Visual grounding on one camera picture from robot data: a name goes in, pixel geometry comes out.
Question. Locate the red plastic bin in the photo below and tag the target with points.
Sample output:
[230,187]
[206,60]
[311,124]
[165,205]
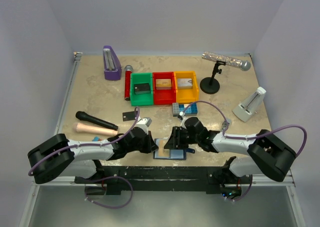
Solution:
[164,97]

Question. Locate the white metronome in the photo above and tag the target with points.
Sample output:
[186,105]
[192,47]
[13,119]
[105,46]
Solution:
[248,107]

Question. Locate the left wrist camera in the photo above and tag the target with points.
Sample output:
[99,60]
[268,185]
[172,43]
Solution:
[144,123]

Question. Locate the orange blue toy block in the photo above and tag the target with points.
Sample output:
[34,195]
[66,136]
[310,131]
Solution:
[97,139]

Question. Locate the navy blue card holder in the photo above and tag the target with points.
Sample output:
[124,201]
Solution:
[175,154]

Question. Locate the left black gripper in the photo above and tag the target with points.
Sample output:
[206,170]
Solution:
[151,145]

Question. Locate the red microphone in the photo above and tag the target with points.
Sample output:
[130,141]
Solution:
[127,84]

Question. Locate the purple metronome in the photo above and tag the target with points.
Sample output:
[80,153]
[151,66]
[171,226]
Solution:
[112,65]

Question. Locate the black microphone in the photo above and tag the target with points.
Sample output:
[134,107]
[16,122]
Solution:
[83,116]

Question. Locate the small grey block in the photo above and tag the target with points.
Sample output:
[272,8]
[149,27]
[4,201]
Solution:
[225,125]

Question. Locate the gold card from holder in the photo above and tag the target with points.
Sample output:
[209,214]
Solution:
[162,152]

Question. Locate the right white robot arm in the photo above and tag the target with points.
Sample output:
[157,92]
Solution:
[264,153]

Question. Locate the black microphone stand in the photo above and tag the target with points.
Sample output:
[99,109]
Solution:
[210,85]

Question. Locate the pink microphone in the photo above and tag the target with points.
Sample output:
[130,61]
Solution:
[84,128]

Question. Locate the silver credit card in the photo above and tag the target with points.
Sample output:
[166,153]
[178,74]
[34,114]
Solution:
[184,83]

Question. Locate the blue grey lego block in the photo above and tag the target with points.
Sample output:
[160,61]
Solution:
[178,107]

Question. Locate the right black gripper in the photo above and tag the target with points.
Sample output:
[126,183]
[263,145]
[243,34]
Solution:
[175,140]

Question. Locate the black VIP card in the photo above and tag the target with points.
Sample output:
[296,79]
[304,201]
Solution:
[129,116]

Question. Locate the green plastic bin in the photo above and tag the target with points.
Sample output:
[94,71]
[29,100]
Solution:
[145,99]

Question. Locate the black credit card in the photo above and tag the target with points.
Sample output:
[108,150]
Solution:
[142,88]

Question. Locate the yellow plastic bin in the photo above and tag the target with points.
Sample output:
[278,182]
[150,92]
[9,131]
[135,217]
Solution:
[187,90]

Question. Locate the glitter silver microphone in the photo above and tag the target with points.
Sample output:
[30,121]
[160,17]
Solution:
[229,61]

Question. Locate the gold credit card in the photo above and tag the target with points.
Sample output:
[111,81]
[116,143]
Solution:
[163,84]

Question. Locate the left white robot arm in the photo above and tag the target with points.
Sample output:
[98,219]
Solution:
[59,156]

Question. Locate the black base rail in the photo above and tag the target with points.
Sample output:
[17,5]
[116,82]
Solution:
[208,179]

